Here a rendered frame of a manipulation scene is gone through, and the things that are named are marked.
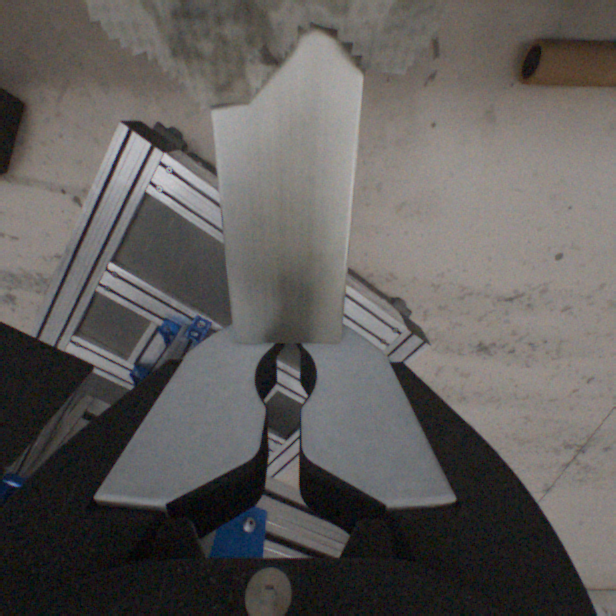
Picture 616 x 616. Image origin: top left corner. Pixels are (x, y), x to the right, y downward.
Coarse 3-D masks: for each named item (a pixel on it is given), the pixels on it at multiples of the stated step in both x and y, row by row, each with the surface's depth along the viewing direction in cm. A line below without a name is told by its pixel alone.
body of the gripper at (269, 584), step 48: (192, 528) 5; (384, 528) 5; (96, 576) 4; (144, 576) 4; (192, 576) 4; (240, 576) 4; (288, 576) 4; (336, 576) 4; (384, 576) 4; (432, 576) 4
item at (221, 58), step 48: (96, 0) 6; (144, 0) 5; (192, 0) 5; (240, 0) 5; (288, 0) 5; (336, 0) 5; (384, 0) 5; (432, 0) 5; (144, 48) 6; (192, 48) 6; (240, 48) 6; (288, 48) 6; (384, 48) 6; (240, 96) 6
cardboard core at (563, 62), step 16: (528, 48) 74; (544, 48) 69; (560, 48) 69; (576, 48) 69; (592, 48) 69; (608, 48) 69; (528, 64) 76; (544, 64) 70; (560, 64) 70; (576, 64) 70; (592, 64) 70; (608, 64) 70; (528, 80) 74; (544, 80) 73; (560, 80) 73; (576, 80) 73; (592, 80) 73; (608, 80) 73
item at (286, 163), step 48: (336, 48) 6; (288, 96) 6; (336, 96) 6; (240, 144) 7; (288, 144) 7; (336, 144) 7; (240, 192) 7; (288, 192) 7; (336, 192) 7; (240, 240) 8; (288, 240) 8; (336, 240) 8; (240, 288) 8; (288, 288) 8; (336, 288) 8; (240, 336) 9; (288, 336) 9; (336, 336) 9
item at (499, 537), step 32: (416, 384) 8; (416, 416) 7; (448, 416) 7; (448, 448) 7; (480, 448) 7; (448, 480) 6; (480, 480) 6; (512, 480) 6; (416, 512) 6; (448, 512) 6; (480, 512) 6; (512, 512) 6; (416, 544) 5; (448, 544) 5; (480, 544) 5; (512, 544) 5; (544, 544) 5; (480, 576) 5; (512, 576) 5; (544, 576) 5; (576, 576) 5; (512, 608) 4; (544, 608) 4; (576, 608) 4
